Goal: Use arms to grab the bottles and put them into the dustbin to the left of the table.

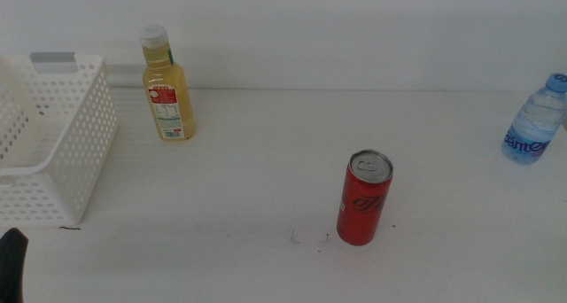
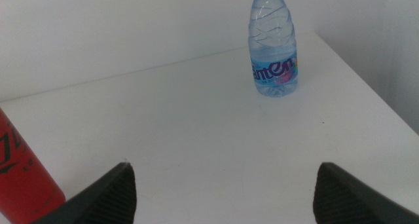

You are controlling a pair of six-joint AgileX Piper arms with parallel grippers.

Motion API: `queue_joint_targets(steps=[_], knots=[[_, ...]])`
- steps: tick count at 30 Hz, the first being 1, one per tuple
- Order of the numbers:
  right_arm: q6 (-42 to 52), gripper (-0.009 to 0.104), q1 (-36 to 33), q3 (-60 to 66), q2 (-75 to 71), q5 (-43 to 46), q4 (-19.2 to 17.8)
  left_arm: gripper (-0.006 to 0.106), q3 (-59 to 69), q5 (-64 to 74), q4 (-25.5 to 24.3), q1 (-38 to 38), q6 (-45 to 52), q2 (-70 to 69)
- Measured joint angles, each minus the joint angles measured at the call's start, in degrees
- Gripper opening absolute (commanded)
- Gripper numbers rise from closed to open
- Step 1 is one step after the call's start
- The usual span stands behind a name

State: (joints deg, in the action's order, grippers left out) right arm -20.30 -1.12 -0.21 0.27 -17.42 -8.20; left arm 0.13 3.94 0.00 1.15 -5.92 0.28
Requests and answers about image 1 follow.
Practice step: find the white perforated plastic basket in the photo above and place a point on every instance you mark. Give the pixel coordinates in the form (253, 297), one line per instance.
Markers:
(88, 161)

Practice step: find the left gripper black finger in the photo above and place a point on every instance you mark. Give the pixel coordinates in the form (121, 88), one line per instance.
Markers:
(11, 267)

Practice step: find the red cola can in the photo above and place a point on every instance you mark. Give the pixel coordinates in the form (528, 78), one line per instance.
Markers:
(363, 205)

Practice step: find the clear water bottle blue cap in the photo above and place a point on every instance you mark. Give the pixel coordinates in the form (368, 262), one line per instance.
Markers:
(531, 126)

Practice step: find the yellow juice bottle white cap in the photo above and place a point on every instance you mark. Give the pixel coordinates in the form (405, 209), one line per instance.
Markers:
(168, 86)

